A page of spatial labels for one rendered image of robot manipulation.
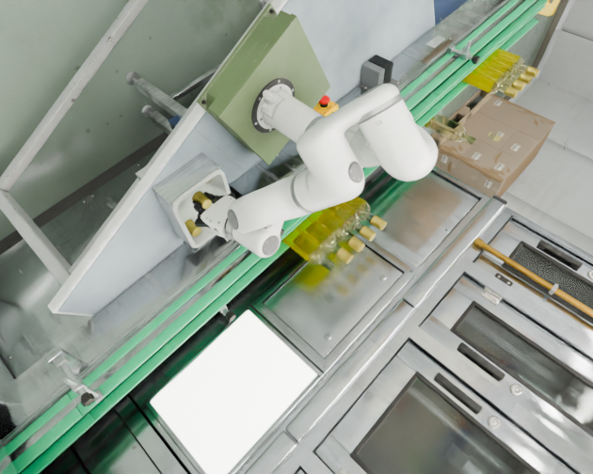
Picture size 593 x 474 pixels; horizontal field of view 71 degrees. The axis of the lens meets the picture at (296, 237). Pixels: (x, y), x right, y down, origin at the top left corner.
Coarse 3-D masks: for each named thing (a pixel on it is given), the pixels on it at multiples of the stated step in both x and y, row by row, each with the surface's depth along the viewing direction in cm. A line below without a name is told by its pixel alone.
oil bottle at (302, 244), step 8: (296, 232) 137; (304, 232) 137; (288, 240) 136; (296, 240) 135; (304, 240) 135; (312, 240) 135; (296, 248) 136; (304, 248) 133; (312, 248) 133; (320, 248) 133; (304, 256) 135; (312, 256) 132; (320, 256) 132
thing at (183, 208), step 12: (204, 180) 110; (216, 180) 118; (192, 192) 109; (216, 192) 125; (228, 192) 120; (180, 204) 119; (192, 204) 123; (180, 216) 111; (192, 216) 126; (204, 228) 128; (192, 240) 121; (204, 240) 126
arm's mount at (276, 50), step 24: (264, 24) 103; (288, 24) 100; (240, 48) 104; (264, 48) 101; (288, 48) 104; (312, 48) 111; (240, 72) 102; (264, 72) 103; (288, 72) 110; (312, 72) 117; (216, 96) 103; (240, 96) 102; (312, 96) 123; (216, 120) 113; (240, 120) 107; (264, 144) 121
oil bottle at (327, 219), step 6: (324, 210) 141; (312, 216) 140; (318, 216) 139; (324, 216) 139; (330, 216) 139; (318, 222) 139; (324, 222) 138; (330, 222) 138; (336, 222) 138; (342, 222) 138; (330, 228) 137; (336, 228) 137; (342, 228) 137; (336, 234) 136; (342, 234) 136; (342, 240) 138
